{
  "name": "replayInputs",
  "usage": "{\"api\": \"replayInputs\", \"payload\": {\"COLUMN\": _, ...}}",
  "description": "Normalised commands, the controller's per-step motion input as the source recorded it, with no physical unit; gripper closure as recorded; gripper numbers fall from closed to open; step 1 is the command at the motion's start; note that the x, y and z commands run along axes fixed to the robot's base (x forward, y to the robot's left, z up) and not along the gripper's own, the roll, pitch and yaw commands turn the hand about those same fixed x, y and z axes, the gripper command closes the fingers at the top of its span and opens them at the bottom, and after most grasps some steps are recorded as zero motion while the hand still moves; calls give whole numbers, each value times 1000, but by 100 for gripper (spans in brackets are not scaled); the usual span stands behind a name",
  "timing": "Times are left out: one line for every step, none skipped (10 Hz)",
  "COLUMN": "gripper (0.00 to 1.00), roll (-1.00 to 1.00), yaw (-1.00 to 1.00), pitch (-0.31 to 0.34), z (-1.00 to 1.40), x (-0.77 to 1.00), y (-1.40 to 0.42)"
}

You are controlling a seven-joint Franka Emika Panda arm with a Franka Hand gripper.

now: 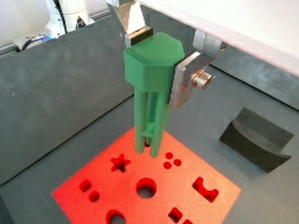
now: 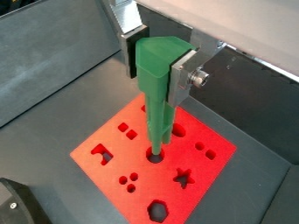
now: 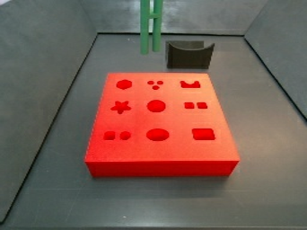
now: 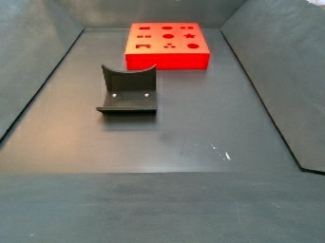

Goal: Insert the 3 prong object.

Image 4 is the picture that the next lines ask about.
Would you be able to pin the red block with shaped holes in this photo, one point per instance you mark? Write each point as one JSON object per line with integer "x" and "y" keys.
{"x": 169, "y": 45}

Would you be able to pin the black curved plastic holder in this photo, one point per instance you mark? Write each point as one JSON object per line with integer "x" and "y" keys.
{"x": 131, "y": 91}

